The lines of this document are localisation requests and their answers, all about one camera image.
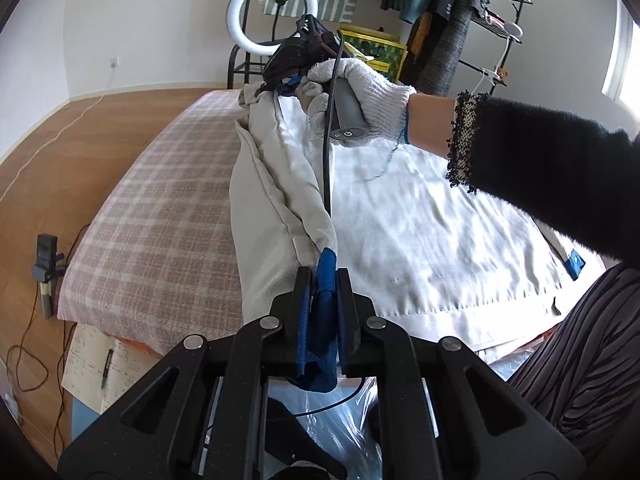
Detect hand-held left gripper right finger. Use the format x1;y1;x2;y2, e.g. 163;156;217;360
336;268;587;480

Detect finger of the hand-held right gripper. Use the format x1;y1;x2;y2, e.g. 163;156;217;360
262;67;303;97

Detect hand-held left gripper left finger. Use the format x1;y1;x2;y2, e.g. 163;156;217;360
57;266;321;480

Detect beige and blue jacket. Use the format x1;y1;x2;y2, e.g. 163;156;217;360
229;82;588;395

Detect person's right forearm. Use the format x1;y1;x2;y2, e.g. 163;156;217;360
407;91;640;266

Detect person's right hand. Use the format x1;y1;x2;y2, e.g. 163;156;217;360
298;57;417;150

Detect black metal stand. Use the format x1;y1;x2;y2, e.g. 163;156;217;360
227;45;281;90

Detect yellow printed box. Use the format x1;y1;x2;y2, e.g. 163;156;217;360
337;24;408;81

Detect grey tweed coat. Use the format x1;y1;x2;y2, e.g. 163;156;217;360
416;0;493;97

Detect pink plaid blanket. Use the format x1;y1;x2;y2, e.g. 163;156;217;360
56;89;253;358

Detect black pen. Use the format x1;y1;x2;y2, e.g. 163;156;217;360
100;347;114;391

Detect white round clip light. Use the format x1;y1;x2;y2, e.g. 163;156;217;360
499;20;526;44

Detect written paper sheet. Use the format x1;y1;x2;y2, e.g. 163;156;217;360
62;322;161;416

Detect person's leg in striped pants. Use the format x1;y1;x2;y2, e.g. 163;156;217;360
507;262;640;461

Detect black device on stand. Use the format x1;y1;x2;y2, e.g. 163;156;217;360
30;233;68;321

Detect window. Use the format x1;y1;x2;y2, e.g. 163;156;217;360
602;0;640;107

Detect white ring light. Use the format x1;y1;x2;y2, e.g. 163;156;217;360
227;0;319;56

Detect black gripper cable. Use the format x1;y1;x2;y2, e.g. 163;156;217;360
322;30;346;218

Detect white floor cable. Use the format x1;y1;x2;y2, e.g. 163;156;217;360
0;94;107;202

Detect black floor cable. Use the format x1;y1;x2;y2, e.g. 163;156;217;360
5;220;93;423

